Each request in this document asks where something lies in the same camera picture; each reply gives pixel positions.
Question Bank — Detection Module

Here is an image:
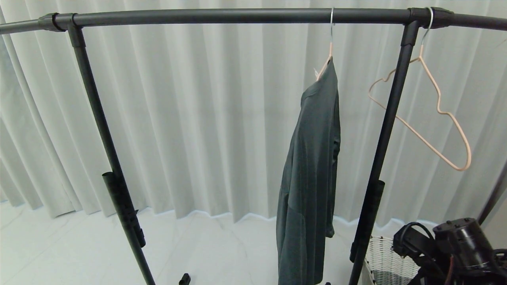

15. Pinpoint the dark grey t-shirt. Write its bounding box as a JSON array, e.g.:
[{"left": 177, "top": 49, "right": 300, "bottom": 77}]
[{"left": 276, "top": 59, "right": 342, "bottom": 285}]

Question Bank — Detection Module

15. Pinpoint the pink clothes hanger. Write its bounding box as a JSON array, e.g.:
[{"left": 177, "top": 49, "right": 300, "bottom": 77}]
[
  {"left": 368, "top": 8, "right": 473, "bottom": 172},
  {"left": 315, "top": 8, "right": 335, "bottom": 82}
]

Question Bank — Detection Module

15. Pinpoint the black clothes rack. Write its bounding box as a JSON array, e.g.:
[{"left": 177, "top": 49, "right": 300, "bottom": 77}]
[{"left": 0, "top": 7, "right": 507, "bottom": 285}]

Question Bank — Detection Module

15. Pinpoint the white laundry basket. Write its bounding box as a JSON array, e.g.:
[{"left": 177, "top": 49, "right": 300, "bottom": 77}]
[{"left": 364, "top": 236, "right": 422, "bottom": 285}]

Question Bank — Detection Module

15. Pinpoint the white curtain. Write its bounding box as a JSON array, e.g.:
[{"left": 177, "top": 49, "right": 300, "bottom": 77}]
[{"left": 0, "top": 0, "right": 507, "bottom": 230}]

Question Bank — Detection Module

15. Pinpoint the black cable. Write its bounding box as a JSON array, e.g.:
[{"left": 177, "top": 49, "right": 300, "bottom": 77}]
[{"left": 397, "top": 222, "right": 435, "bottom": 243}]

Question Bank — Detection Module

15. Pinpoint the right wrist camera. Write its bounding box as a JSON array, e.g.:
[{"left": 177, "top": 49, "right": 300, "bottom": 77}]
[{"left": 392, "top": 224, "right": 436, "bottom": 260}]

